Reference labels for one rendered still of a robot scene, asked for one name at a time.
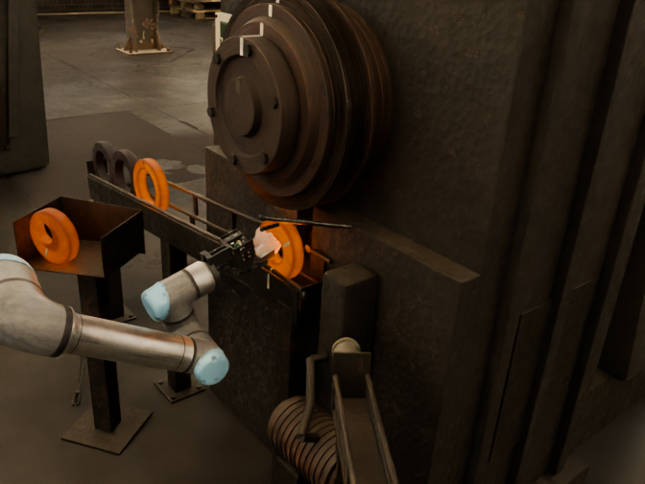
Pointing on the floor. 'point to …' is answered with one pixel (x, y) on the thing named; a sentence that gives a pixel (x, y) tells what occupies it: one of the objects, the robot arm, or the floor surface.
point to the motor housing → (285, 426)
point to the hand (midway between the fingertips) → (279, 242)
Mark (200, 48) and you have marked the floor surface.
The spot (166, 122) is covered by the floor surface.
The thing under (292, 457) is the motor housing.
